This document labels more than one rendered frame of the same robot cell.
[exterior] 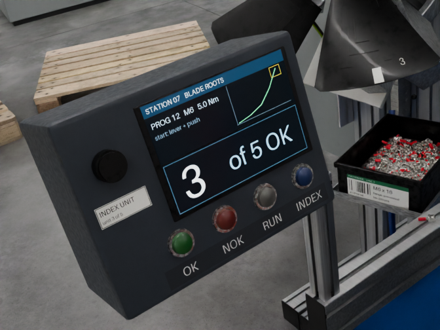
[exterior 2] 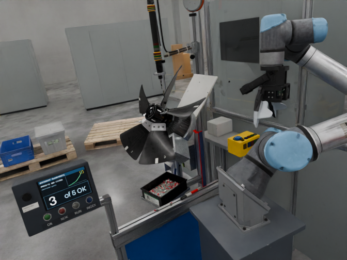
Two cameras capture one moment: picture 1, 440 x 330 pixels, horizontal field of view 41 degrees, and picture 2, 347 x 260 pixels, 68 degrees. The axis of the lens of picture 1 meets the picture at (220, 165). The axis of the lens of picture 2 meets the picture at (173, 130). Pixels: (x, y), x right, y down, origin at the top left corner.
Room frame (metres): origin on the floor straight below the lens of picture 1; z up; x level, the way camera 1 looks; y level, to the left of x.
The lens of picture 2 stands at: (-0.31, -0.44, 1.68)
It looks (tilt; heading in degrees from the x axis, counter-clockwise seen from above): 21 degrees down; 1
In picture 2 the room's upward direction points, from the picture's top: 7 degrees counter-clockwise
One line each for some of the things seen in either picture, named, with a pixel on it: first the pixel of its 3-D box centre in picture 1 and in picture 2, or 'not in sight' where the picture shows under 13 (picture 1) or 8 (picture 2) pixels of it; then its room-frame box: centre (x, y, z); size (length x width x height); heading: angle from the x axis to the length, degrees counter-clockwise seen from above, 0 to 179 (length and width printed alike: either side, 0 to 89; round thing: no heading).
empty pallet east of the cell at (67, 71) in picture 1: (126, 64); (123, 131); (4.13, 0.53, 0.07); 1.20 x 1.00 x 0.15; 95
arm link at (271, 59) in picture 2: not in sight; (272, 59); (0.55, -0.78, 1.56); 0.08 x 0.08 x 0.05
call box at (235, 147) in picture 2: not in sight; (243, 144); (1.03, -0.83, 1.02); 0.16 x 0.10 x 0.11; 120
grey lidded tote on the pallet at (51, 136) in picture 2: not in sight; (51, 137); (3.56, 1.57, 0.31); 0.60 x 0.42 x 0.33; 28
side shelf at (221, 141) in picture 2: not in sight; (222, 136); (1.57, -0.81, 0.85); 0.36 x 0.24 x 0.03; 30
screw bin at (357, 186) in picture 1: (403, 160); (164, 188); (0.94, -0.34, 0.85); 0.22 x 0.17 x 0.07; 135
